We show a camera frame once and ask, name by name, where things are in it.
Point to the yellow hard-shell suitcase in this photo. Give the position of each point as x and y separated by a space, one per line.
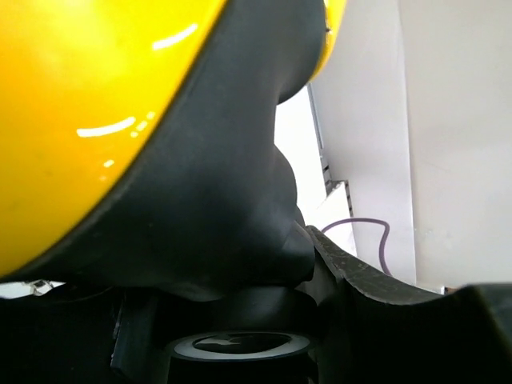
141 182

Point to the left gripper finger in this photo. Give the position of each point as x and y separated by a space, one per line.
377 329

